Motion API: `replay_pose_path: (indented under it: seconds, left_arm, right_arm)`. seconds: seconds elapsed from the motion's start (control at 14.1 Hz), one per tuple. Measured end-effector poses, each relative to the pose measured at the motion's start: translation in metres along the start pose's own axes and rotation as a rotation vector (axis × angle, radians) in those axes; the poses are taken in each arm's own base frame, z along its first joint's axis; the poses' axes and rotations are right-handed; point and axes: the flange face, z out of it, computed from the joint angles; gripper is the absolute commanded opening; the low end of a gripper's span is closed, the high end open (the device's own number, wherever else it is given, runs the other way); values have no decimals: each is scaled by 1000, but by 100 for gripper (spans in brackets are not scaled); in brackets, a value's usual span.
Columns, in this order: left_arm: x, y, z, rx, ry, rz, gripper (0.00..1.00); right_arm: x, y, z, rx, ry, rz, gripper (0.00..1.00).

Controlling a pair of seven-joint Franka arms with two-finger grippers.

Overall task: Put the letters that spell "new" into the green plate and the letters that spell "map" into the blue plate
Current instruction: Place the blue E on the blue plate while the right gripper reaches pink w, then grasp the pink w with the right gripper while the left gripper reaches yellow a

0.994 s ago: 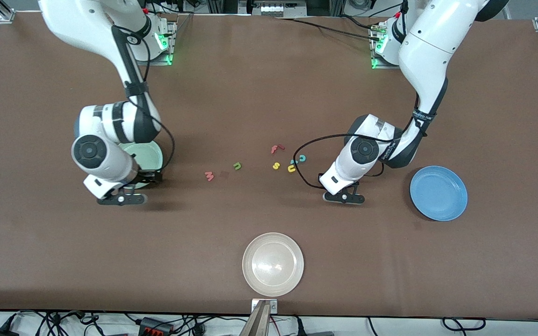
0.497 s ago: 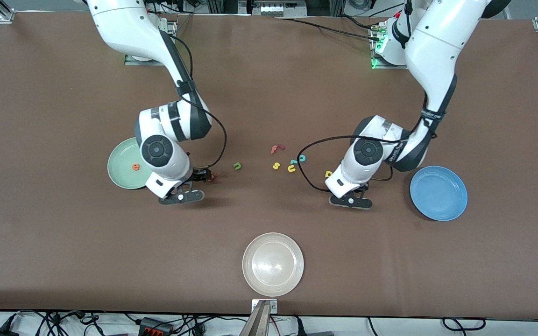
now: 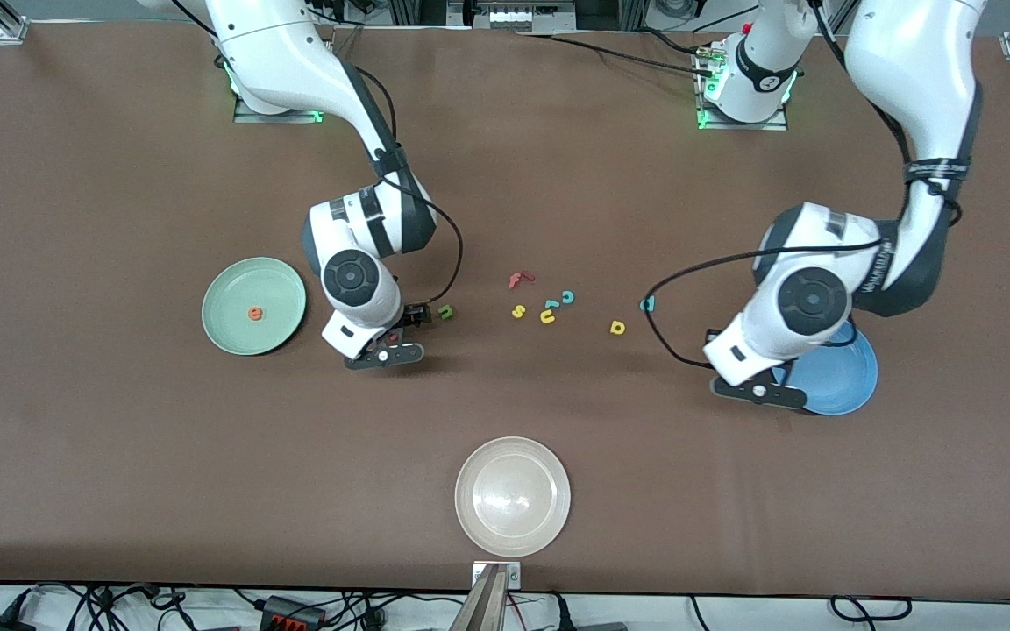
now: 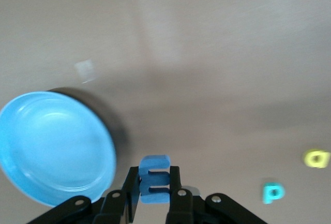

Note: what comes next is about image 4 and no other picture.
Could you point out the yellow foam letter a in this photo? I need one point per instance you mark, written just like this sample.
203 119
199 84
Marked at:
316 158

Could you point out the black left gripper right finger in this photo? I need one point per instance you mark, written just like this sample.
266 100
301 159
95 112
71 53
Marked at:
186 203

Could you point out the teal foam letter p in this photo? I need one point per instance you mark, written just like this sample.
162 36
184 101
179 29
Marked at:
272 192

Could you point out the clear tape patch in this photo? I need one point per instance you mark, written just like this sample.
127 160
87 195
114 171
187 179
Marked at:
84 71

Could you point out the blue plate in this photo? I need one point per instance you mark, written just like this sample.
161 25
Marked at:
54 149

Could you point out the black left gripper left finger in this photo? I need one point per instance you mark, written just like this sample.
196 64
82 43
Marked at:
113 200

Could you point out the blue foam letter m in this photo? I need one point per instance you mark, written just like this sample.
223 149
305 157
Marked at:
155 180

